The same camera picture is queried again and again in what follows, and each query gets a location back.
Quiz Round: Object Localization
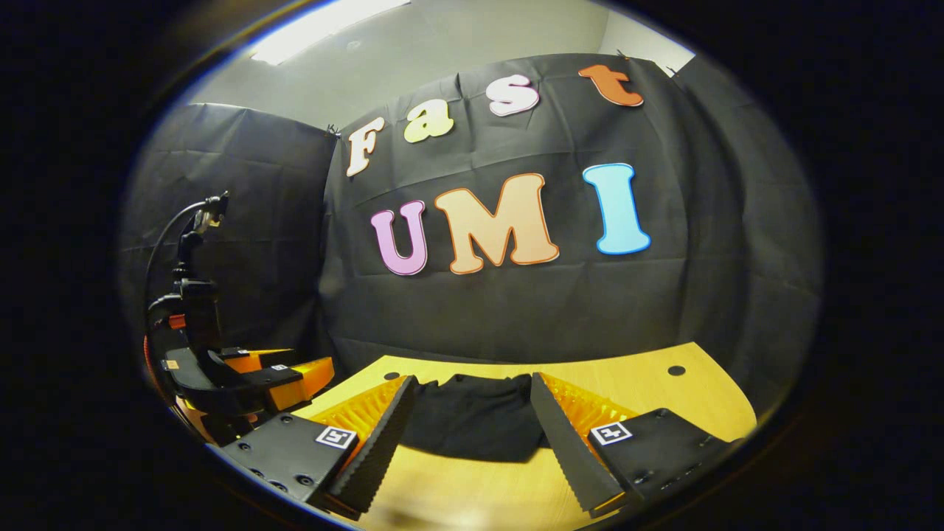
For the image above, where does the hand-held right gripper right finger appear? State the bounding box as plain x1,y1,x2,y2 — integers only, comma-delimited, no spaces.
529,371,746,517

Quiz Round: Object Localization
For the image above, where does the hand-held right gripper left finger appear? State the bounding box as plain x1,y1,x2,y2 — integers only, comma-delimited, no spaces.
214,374,419,521

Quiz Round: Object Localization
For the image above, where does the black buttoned coat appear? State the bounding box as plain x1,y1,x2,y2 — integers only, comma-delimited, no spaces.
398,374,550,464

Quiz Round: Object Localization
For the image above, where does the black backdrop cloth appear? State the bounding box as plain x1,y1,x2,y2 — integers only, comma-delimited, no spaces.
122,53,823,414

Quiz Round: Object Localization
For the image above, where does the thin red cable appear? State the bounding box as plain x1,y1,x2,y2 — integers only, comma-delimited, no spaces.
142,332,215,443

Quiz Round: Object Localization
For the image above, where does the thin black cable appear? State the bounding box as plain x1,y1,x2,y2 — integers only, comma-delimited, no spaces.
142,198,222,310

